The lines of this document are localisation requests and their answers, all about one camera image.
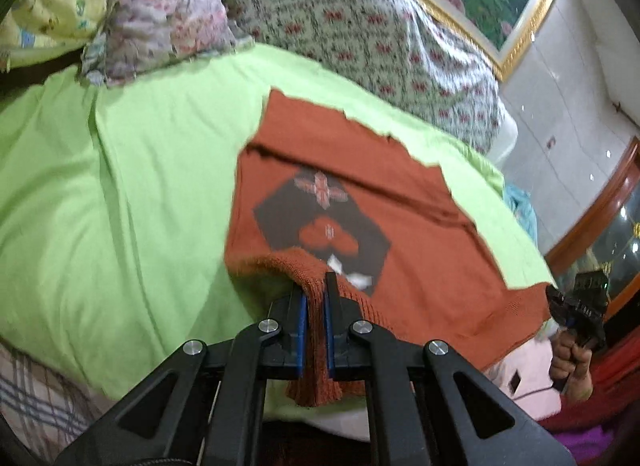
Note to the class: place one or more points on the person's right hand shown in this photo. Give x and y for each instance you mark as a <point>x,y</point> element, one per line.
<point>572,371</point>

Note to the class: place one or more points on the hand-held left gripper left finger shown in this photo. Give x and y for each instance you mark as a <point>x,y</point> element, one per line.
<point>301,331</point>

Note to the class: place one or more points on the light green bed sheet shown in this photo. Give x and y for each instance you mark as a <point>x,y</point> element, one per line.
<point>125,206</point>

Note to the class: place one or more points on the green red-flowered quilt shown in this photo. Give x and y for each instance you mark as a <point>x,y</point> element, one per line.
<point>360,25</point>

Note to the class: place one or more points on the pink cloth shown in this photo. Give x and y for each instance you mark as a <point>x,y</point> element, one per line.
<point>520,376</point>

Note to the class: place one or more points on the wooden glass-front cabinet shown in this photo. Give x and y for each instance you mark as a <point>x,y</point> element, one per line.
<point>607,226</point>

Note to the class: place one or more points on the dark red clothing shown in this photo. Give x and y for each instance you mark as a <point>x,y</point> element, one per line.
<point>605,381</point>

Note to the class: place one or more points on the pastel floral ruffled cloth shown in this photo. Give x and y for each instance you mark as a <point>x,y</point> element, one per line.
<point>160,20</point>

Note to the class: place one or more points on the orange knitted sweater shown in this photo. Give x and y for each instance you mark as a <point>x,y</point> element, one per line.
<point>400,226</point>

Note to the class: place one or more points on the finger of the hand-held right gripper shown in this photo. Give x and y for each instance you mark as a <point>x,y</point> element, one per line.
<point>556,302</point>

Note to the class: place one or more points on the plaid bed cloth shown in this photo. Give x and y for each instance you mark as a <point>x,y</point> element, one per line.
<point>35,396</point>

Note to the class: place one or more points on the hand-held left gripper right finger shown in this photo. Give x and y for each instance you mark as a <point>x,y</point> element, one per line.
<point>327,336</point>

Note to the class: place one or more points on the light blue cloth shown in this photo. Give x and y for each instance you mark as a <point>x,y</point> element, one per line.
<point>520,206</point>

